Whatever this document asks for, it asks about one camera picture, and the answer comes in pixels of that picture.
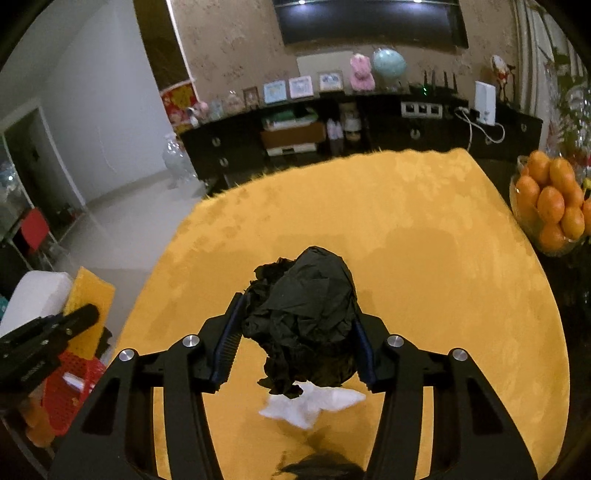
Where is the white paper towel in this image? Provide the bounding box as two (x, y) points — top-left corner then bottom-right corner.
(259, 382), (367, 430)

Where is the black plastic bag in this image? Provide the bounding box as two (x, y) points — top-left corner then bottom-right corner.
(243, 246), (361, 399)

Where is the white cushioned bench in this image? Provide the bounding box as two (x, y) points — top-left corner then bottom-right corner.
(0, 271), (73, 337)

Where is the red plastic basket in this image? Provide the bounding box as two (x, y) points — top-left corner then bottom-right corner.
(41, 351), (106, 436)

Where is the red stool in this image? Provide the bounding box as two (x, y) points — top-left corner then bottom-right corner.
(20, 208), (50, 254)

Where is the yellow tablecloth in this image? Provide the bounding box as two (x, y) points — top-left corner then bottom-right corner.
(119, 150), (570, 475)

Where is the clear water jug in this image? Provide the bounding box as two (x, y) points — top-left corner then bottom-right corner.
(162, 133), (197, 188)

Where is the black tv cabinet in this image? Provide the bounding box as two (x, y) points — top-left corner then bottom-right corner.
(180, 92), (543, 190)

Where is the bowl of oranges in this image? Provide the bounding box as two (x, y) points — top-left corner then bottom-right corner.
(509, 150), (590, 257)

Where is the white router box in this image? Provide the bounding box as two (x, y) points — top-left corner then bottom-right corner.
(474, 81), (496, 126)

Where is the pink plush toy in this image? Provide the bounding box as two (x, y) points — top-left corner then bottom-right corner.
(349, 53), (376, 92)

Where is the light blue globe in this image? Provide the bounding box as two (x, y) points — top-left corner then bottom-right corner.
(372, 48), (407, 80)

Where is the wall television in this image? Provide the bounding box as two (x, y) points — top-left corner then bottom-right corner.
(273, 0), (469, 51)

